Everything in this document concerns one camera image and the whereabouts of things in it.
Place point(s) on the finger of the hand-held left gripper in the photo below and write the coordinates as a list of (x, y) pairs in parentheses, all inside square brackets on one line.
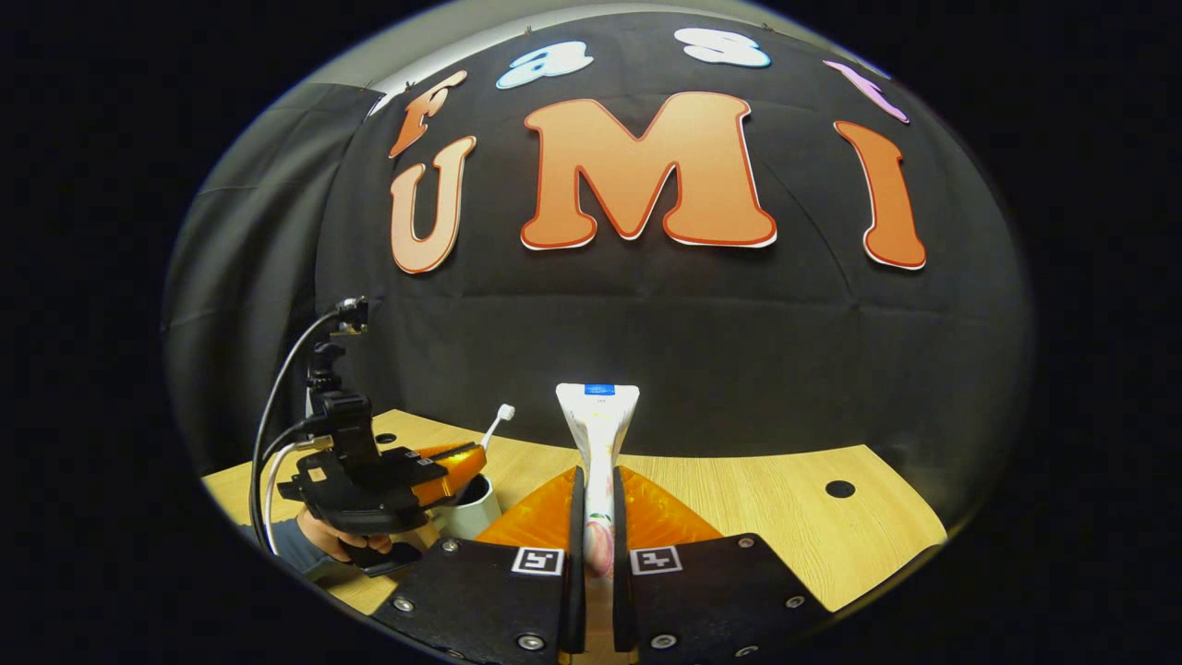
[(448, 448), (452, 476)]

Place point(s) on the wooden desktop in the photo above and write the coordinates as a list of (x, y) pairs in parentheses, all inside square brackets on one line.
[(785, 517)]

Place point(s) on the dark side curtain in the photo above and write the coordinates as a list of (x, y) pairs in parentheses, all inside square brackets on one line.
[(249, 277)]

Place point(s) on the white toothpaste tube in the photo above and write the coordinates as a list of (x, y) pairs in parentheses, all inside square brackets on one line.
[(598, 434)]

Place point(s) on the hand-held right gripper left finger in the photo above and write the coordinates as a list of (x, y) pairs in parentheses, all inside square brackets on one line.
[(577, 591)]

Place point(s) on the black backdrop cloth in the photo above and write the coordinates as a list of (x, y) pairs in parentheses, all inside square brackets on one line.
[(693, 342)]

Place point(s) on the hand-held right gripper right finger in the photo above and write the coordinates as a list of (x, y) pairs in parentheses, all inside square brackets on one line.
[(621, 600)]

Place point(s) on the white toothbrush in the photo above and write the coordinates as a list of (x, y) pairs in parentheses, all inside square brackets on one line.
[(499, 420)]

